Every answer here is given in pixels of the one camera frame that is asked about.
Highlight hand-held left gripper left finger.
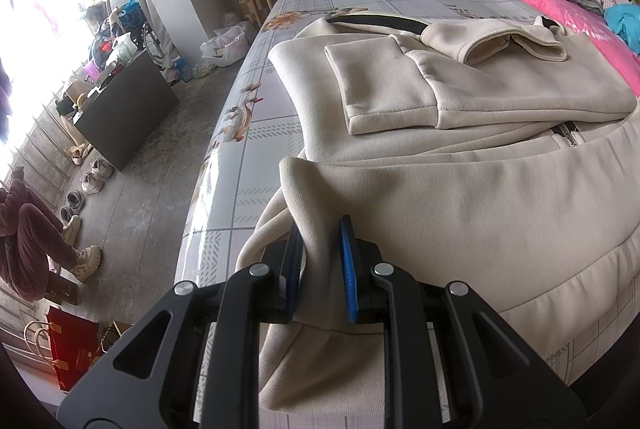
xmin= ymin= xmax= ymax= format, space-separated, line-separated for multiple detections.
xmin=58 ymin=226 xmax=307 ymax=429

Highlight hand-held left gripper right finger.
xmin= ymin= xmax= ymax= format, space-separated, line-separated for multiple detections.
xmin=338 ymin=214 xmax=587 ymax=429

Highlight beige zip jacket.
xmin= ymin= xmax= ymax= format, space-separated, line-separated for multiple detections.
xmin=235 ymin=9 xmax=640 ymax=415

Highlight bed with plaid sheet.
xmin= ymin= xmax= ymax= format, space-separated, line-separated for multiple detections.
xmin=175 ymin=0 xmax=640 ymax=429

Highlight brown paper bag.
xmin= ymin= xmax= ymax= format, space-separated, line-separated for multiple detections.
xmin=100 ymin=320 xmax=133 ymax=355

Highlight brown box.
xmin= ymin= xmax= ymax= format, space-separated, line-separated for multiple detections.
xmin=45 ymin=274 xmax=81 ymax=306

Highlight red gift bag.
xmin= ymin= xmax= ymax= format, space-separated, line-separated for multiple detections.
xmin=46 ymin=306 xmax=101 ymax=392

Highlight black cabinet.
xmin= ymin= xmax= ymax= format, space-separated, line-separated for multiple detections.
xmin=72 ymin=49 xmax=181 ymax=172

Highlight beige slippers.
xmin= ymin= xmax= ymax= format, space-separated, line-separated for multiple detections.
xmin=67 ymin=142 xmax=93 ymax=166

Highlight bicycle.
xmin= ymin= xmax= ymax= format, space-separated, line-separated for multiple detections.
xmin=142 ymin=19 xmax=168 ymax=60

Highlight white green plastic bag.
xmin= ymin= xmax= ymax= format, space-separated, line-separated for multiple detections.
xmin=112 ymin=34 xmax=138 ymax=65

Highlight pink floral blanket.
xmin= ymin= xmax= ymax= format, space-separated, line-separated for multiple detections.
xmin=460 ymin=0 xmax=640 ymax=97

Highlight hanging purple garment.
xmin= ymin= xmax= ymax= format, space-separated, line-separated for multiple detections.
xmin=0 ymin=64 xmax=13 ymax=145

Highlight turquoise cloth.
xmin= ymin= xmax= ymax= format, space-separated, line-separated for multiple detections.
xmin=602 ymin=4 xmax=640 ymax=57

